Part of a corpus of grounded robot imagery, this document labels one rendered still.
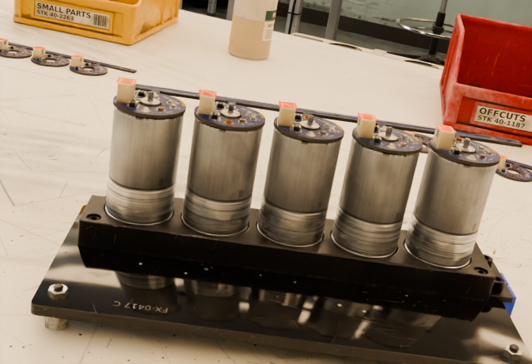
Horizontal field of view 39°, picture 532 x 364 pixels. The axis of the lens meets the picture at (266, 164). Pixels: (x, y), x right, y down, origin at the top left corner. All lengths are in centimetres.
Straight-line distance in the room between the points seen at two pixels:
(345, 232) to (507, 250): 11
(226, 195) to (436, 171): 7
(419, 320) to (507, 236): 12
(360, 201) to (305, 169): 2
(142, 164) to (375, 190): 8
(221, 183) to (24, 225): 9
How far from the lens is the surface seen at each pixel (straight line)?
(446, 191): 27
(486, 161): 27
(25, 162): 36
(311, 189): 26
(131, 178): 26
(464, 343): 26
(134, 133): 25
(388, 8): 473
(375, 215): 26
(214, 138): 25
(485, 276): 28
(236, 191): 26
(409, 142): 27
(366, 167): 26
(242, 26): 59
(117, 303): 24
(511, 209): 41
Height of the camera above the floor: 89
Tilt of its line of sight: 22 degrees down
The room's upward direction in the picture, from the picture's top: 9 degrees clockwise
